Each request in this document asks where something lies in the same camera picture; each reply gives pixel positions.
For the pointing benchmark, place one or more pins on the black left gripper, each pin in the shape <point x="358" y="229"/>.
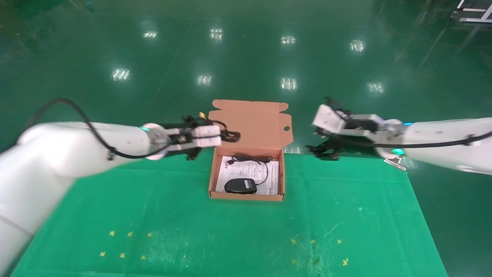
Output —
<point x="193" y="153"/>

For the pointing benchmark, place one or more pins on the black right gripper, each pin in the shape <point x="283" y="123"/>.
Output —
<point x="334" y="141"/>

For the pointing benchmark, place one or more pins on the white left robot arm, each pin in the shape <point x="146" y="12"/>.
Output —
<point x="77" y="146"/>

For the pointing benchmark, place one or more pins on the orange cardboard box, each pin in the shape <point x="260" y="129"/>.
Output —
<point x="250" y="125"/>

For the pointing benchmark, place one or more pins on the white printed paper leaflet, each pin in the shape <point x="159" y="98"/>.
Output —
<point x="246" y="171"/>

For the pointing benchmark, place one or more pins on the metal binder clip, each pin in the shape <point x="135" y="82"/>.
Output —
<point x="396" y="164"/>

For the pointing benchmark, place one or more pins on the green table mat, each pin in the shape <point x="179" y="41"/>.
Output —
<point x="230" y="231"/>

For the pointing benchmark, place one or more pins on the grey metal rack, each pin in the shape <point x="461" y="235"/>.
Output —
<point x="472" y="18"/>

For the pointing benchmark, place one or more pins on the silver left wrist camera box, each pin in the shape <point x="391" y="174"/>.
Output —
<point x="207" y="136"/>

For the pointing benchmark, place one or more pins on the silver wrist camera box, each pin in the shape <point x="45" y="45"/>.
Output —
<point x="328" y="118"/>
<point x="207" y="136"/>

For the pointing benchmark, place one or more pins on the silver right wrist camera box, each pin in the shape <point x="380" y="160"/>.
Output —
<point x="328" y="118"/>

